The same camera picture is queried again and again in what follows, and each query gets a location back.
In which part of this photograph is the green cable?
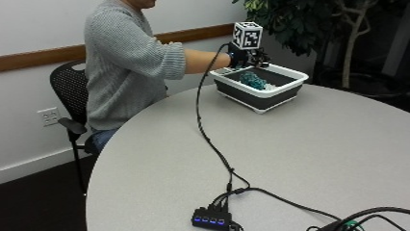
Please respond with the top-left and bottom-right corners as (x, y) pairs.
(340, 220), (363, 231)

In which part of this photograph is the white marker cube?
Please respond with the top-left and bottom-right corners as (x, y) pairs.
(230, 21), (263, 51)

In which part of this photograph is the wooden wall rail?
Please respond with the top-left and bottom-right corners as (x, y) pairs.
(0, 22), (235, 73)

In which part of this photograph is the black mesh office chair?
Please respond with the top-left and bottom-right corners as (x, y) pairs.
(49, 59), (99, 195)

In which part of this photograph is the black usb hub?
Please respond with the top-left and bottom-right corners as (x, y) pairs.
(189, 206), (232, 231)

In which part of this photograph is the white and grey tub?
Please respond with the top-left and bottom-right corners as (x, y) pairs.
(208, 63), (310, 115)

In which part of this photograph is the black glove cable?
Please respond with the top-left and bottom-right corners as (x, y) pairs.
(194, 42), (251, 206)

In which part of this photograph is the the person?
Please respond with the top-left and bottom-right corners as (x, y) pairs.
(83, 0), (231, 154)

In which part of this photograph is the indoor potted tree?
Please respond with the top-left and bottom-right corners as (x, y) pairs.
(231, 0), (410, 97)

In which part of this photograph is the white wall outlet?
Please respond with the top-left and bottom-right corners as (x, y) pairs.
(35, 107), (61, 127)

